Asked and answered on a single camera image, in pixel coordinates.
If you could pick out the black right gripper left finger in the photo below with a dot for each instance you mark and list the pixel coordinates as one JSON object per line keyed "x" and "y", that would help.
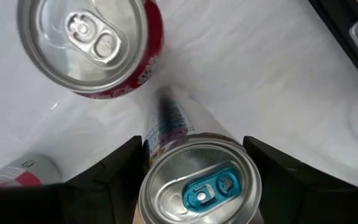
{"x": 73, "y": 202}

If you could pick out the red cola can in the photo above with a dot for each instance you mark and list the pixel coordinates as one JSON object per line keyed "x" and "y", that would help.
{"x": 82, "y": 46}

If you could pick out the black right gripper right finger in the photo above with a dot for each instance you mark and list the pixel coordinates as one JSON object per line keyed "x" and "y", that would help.
{"x": 306, "y": 199}

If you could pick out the white Celsius drink can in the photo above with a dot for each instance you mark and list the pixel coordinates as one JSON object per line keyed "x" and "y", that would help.
{"x": 42, "y": 169}

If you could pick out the blue silver energy drink can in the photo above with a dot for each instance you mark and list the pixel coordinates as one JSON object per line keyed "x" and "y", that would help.
{"x": 179, "y": 174}

